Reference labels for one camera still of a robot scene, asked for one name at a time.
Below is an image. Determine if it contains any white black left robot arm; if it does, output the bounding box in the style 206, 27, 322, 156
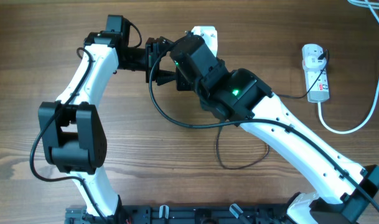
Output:
29, 15, 171, 223

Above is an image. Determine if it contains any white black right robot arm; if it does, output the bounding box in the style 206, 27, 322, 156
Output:
170, 35, 379, 223

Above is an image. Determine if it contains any white USB charger plug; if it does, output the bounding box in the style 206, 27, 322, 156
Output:
302, 44, 327, 72

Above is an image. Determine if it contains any white power strip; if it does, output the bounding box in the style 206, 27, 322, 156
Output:
304, 70, 330, 103

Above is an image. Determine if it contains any black charging cable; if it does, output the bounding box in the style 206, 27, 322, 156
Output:
215, 49, 330, 170

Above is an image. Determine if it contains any white power strip cord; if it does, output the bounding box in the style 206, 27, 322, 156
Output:
316, 0, 379, 135

